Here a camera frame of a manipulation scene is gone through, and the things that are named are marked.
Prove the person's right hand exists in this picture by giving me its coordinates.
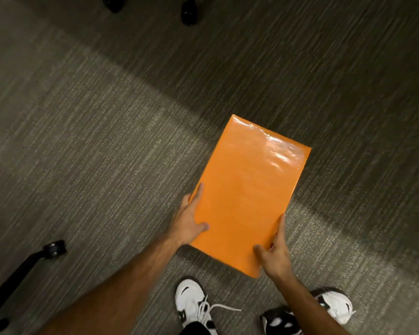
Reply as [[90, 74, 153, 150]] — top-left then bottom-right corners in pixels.
[[253, 214, 294, 282]]

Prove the person's left hand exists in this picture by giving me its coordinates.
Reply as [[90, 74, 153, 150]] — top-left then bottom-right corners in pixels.
[[168, 183, 210, 247]]

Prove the orange padded envelope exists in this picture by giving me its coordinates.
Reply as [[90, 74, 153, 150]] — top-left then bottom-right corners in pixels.
[[189, 114, 312, 278]]

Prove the person's right forearm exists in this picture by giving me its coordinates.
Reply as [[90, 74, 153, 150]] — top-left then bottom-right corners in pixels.
[[273, 274, 351, 335]]

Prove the person's left forearm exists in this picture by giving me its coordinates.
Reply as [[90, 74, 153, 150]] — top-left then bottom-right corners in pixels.
[[37, 236, 181, 335]]

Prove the person's left white shoe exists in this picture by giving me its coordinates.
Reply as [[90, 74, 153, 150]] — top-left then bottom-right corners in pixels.
[[175, 276, 242, 335]]

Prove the person's white shoe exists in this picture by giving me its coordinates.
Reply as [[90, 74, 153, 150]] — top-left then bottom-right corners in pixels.
[[260, 288, 357, 335], [175, 276, 242, 335]]

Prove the person's right white shoe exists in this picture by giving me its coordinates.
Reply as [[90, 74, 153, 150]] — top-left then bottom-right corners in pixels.
[[260, 288, 357, 335]]

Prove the black chair base leg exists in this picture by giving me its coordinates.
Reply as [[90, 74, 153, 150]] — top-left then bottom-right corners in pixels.
[[0, 240, 68, 335]]

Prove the black chair caster wheel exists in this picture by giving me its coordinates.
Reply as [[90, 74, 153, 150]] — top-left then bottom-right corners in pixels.
[[180, 0, 198, 26], [102, 0, 126, 13]]

